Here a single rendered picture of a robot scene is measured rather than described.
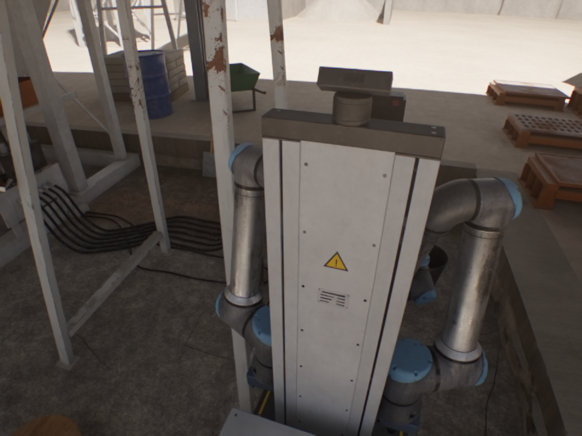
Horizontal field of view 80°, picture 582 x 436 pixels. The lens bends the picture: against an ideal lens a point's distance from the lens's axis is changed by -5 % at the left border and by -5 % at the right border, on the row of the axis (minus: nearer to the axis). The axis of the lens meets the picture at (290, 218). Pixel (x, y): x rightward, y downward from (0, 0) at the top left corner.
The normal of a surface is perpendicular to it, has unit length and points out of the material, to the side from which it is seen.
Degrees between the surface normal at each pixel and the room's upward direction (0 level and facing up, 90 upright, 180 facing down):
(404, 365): 5
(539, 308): 0
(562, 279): 0
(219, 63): 80
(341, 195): 90
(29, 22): 90
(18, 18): 90
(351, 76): 61
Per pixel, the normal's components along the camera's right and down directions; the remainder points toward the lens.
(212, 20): -0.25, 0.38
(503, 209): 0.10, 0.40
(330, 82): -0.29, 0.05
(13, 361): 0.00, -0.84
